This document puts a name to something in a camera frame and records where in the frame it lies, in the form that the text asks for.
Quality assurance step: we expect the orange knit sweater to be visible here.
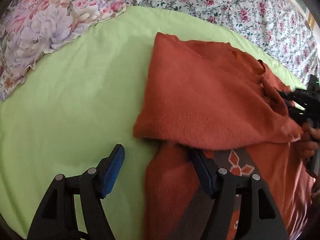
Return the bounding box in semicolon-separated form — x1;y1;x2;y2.
133;33;319;239

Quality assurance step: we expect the person's right hand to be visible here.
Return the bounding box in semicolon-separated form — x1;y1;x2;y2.
297;123;319;160

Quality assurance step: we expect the floral rose quilt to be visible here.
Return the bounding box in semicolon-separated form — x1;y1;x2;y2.
122;0;319;84

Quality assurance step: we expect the light green bed sheet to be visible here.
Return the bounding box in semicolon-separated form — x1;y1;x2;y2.
1;7;302;239

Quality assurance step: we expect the pastel floral pillow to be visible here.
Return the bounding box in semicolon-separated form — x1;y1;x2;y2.
1;0;126;101

